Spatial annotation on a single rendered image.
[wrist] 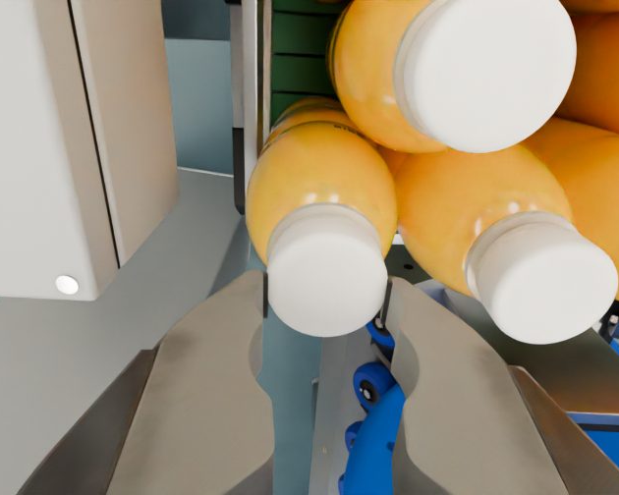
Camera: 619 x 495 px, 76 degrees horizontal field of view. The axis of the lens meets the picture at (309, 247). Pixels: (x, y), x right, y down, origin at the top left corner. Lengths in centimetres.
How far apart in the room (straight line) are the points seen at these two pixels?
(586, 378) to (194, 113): 115
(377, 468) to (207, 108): 111
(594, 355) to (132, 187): 30
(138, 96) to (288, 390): 165
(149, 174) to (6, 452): 39
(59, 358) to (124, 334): 8
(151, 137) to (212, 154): 109
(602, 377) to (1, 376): 59
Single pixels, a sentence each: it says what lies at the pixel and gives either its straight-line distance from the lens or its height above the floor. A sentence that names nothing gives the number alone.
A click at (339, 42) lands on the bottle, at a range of 17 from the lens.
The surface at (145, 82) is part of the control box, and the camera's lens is 19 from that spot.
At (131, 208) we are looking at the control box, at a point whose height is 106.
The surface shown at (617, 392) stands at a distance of 32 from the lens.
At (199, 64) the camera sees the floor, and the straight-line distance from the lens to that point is 125.
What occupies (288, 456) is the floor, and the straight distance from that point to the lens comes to 211.
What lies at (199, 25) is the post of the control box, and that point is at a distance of 41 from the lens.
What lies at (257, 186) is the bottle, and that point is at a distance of 16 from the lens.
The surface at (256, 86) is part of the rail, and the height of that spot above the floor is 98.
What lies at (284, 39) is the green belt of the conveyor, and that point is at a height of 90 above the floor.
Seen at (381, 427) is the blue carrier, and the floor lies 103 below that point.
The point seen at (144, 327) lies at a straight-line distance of 64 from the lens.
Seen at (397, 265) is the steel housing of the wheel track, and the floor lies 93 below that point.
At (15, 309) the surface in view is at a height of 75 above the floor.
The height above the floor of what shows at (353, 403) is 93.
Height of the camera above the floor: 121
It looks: 63 degrees down
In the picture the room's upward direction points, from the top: 179 degrees counter-clockwise
